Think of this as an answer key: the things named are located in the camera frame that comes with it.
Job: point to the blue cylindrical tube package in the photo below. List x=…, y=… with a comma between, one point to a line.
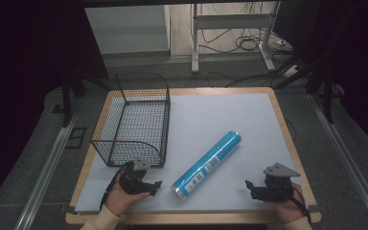
x=206, y=165

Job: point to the white power strip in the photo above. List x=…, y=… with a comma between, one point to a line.
x=291, y=71

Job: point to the black metal stand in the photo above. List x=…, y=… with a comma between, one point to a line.
x=66, y=102
x=328, y=102

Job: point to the white wall panel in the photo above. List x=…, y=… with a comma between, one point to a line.
x=127, y=28

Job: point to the person's left hand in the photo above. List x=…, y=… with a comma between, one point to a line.
x=119, y=199

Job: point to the person's right hand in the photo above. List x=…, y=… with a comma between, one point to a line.
x=292, y=209

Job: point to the dark curtain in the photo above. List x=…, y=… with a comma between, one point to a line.
x=28, y=41
x=348, y=48

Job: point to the black floor plate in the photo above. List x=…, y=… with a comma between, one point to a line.
x=76, y=138

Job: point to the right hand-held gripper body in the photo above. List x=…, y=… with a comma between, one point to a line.
x=276, y=188

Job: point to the white metal desk frame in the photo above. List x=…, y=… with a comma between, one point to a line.
x=230, y=21

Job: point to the aluminium floor rail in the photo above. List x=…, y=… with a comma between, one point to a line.
x=348, y=159
x=49, y=166

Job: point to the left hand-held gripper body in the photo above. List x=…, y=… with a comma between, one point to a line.
x=131, y=180

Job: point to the white table mat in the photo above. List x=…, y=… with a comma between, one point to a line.
x=223, y=115

